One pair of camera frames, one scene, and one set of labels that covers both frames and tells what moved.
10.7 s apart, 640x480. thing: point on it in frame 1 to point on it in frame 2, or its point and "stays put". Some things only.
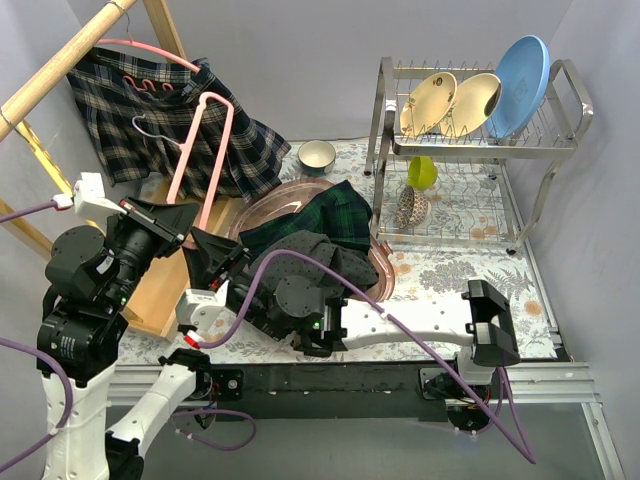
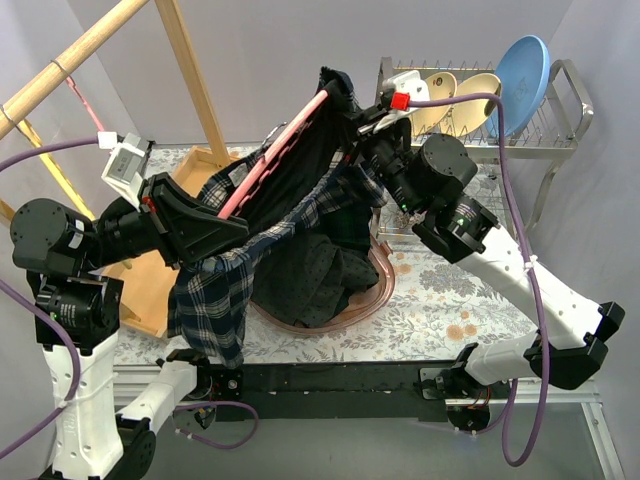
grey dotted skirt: (357, 269) stays put
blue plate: (523, 72) stays put
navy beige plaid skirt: (173, 121) to (325, 169)
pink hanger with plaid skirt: (152, 47) to (271, 158)
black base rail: (293, 391) stays put
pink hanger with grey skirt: (185, 151) to (71, 82)
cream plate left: (427, 103) stays put
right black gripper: (228, 270) to (367, 134)
